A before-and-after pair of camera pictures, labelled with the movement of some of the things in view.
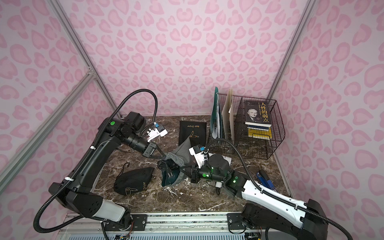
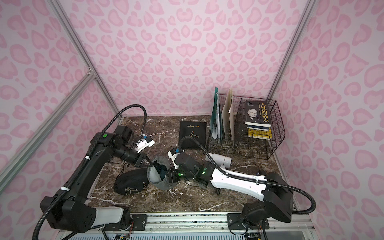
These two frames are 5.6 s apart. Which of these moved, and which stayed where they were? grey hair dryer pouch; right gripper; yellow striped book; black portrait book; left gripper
Moved: right gripper; grey hair dryer pouch; left gripper
Stayed: yellow striped book; black portrait book
